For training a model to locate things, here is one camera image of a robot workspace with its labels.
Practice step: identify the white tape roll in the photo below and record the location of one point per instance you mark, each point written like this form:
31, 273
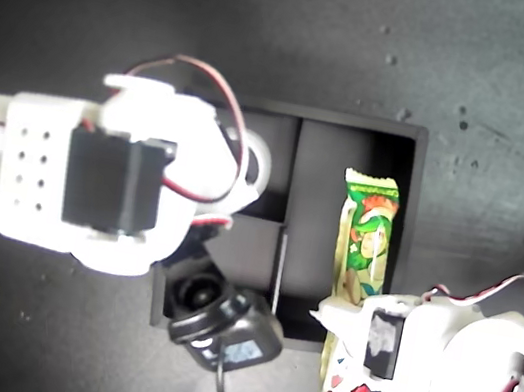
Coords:
260, 160

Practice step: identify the green printed snack bar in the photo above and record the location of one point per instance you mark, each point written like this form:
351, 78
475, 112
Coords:
367, 235

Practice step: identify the black tray with wells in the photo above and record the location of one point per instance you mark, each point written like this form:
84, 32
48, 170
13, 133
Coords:
323, 191

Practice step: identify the black camera box with label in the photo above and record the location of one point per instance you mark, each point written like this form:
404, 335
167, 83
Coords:
242, 335

